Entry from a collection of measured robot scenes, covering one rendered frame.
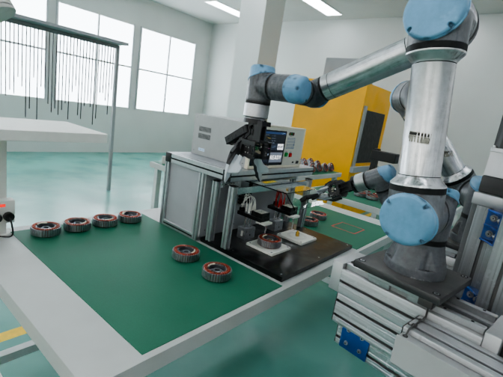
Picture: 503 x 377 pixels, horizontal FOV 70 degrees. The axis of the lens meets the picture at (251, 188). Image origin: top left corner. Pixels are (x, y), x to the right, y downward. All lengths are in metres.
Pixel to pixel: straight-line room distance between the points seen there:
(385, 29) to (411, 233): 6.68
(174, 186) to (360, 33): 6.20
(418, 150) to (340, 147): 4.49
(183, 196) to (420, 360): 1.22
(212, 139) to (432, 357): 1.28
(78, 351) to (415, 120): 0.94
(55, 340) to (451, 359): 0.91
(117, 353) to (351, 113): 4.67
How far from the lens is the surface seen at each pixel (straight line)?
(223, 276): 1.34
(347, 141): 5.26
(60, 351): 1.05
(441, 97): 0.84
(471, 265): 1.20
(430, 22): 0.84
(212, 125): 1.77
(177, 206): 1.79
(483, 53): 6.86
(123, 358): 1.01
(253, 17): 5.90
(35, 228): 1.69
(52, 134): 1.40
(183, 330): 1.10
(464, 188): 1.50
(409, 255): 0.98
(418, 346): 0.90
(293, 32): 8.34
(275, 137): 1.73
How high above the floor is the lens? 1.38
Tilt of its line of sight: 12 degrees down
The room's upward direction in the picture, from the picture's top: 9 degrees clockwise
